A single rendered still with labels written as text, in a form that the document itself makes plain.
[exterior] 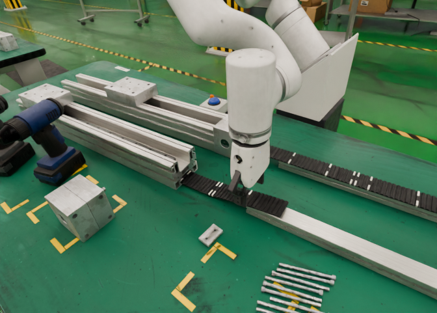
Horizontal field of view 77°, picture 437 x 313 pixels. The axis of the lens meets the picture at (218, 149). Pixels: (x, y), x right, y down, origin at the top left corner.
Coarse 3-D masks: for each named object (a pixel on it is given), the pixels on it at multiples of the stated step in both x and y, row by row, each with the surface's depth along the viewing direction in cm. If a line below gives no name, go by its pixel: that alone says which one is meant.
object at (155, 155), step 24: (72, 120) 91; (96, 120) 94; (120, 120) 89; (96, 144) 89; (120, 144) 79; (144, 144) 85; (168, 144) 78; (144, 168) 78; (168, 168) 70; (192, 168) 81
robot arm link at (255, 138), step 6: (228, 126) 54; (234, 132) 52; (264, 132) 51; (270, 132) 52; (234, 138) 53; (240, 138) 51; (246, 138) 51; (252, 138) 51; (258, 138) 51; (264, 138) 52
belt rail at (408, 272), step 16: (288, 208) 64; (272, 224) 64; (288, 224) 61; (304, 224) 60; (320, 224) 60; (320, 240) 58; (336, 240) 56; (352, 240) 56; (352, 256) 55; (368, 256) 53; (384, 256) 53; (400, 256) 53; (384, 272) 52; (400, 272) 50; (416, 272) 50; (432, 272) 50; (416, 288) 50; (432, 288) 48
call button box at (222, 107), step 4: (208, 100) 102; (220, 100) 101; (224, 100) 101; (200, 104) 100; (204, 104) 100; (208, 104) 99; (212, 104) 99; (216, 104) 99; (220, 104) 99; (224, 104) 99; (208, 108) 98; (212, 108) 97; (216, 108) 97; (220, 108) 98; (224, 108) 100; (220, 112) 98; (224, 112) 101
